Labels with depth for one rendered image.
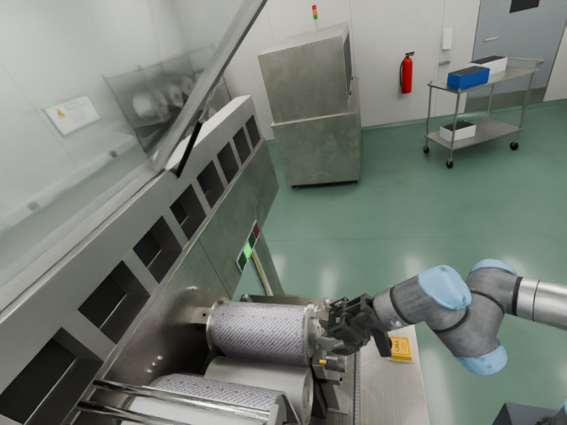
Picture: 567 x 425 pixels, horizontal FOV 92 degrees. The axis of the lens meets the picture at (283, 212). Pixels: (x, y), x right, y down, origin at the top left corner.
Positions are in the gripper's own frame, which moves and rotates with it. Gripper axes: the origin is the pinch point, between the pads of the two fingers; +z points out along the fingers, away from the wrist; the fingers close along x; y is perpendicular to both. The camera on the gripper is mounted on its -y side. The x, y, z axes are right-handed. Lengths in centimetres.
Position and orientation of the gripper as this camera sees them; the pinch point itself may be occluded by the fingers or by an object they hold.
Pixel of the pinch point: (325, 342)
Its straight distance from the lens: 75.9
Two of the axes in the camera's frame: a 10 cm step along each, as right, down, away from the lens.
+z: -5.8, 5.5, 6.0
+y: -7.8, -5.8, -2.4
